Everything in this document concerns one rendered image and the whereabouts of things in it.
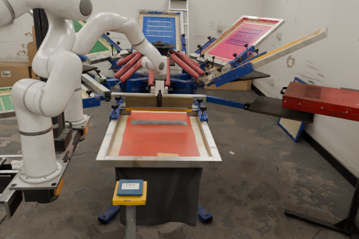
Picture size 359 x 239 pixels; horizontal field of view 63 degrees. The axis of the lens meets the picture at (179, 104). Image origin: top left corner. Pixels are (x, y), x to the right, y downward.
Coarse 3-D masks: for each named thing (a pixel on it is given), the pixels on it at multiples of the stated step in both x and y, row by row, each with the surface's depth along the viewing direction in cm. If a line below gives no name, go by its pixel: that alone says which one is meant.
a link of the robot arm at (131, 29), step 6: (126, 18) 147; (132, 18) 148; (126, 24) 145; (132, 24) 145; (120, 30) 150; (126, 30) 147; (132, 30) 147; (138, 30) 149; (126, 36) 151; (132, 36) 149; (138, 36) 150; (144, 36) 154; (132, 42) 152; (138, 42) 152
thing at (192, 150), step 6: (162, 114) 200; (168, 114) 201; (174, 114) 202; (180, 114) 202; (186, 114) 203; (186, 120) 193; (162, 126) 182; (168, 126) 182; (174, 126) 183; (180, 126) 183; (186, 126) 184; (186, 132) 176; (192, 132) 176; (186, 138) 167; (192, 138) 168; (192, 144) 161; (162, 150) 153; (168, 150) 153; (174, 150) 154; (180, 150) 154; (186, 150) 154; (192, 150) 155; (198, 150) 155; (180, 156) 148; (186, 156) 148; (192, 156) 149; (198, 156) 149
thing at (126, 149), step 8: (136, 112) 202; (144, 112) 203; (128, 120) 188; (128, 128) 177; (128, 136) 166; (128, 144) 157; (120, 152) 149; (128, 152) 149; (136, 152) 150; (144, 152) 150; (152, 152) 150
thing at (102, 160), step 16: (112, 128) 167; (208, 128) 174; (208, 144) 154; (96, 160) 134; (112, 160) 135; (128, 160) 136; (144, 160) 136; (160, 160) 137; (176, 160) 137; (192, 160) 138; (208, 160) 139
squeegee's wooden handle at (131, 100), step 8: (128, 96) 177; (136, 96) 177; (144, 96) 178; (152, 96) 178; (168, 96) 179; (176, 96) 180; (184, 96) 181; (128, 104) 178; (136, 104) 179; (144, 104) 179; (152, 104) 179; (168, 104) 180; (176, 104) 180; (184, 104) 181
